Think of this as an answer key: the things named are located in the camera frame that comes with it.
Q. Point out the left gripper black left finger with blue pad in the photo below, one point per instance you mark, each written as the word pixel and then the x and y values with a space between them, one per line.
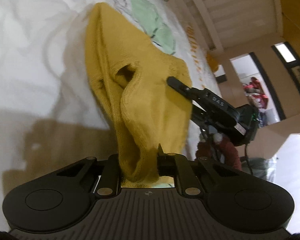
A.
pixel 109 183

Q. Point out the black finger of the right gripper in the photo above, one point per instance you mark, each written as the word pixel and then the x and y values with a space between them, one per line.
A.
pixel 181 88

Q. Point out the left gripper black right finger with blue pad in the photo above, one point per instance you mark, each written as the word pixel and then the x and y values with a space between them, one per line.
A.
pixel 177 166

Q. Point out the mustard yellow knit sweater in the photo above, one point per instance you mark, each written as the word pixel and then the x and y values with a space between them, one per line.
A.
pixel 127 73

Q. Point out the red clothes pile in doorway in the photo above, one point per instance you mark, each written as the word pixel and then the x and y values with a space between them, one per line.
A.
pixel 257 97

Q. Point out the beige striped wooden headboard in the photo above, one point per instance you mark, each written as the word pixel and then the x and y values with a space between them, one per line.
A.
pixel 223 24

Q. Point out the white leaf-print bed cover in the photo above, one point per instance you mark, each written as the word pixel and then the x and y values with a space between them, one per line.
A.
pixel 49 117

